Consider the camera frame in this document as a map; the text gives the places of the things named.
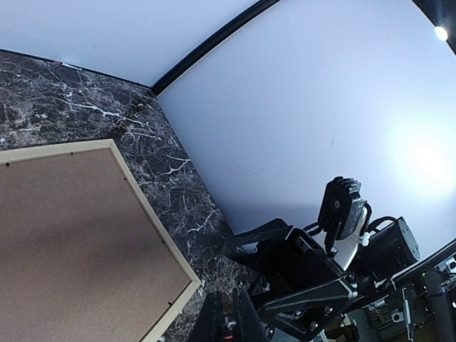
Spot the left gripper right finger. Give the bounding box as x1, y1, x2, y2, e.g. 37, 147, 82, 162
232, 289, 267, 342

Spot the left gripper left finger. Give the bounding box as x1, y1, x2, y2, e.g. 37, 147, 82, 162
190, 291, 223, 342

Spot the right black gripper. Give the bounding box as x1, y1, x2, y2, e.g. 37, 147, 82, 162
221, 219, 357, 333

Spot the wooden picture frame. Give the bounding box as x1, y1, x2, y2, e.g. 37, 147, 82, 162
1, 140, 200, 341

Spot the red handled screwdriver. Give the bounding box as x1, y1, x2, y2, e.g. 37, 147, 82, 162
221, 314, 237, 341

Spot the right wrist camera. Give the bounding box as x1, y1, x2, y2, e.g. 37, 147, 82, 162
318, 176, 366, 242

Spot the right black corner post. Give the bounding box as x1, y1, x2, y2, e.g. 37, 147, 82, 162
151, 0, 280, 96

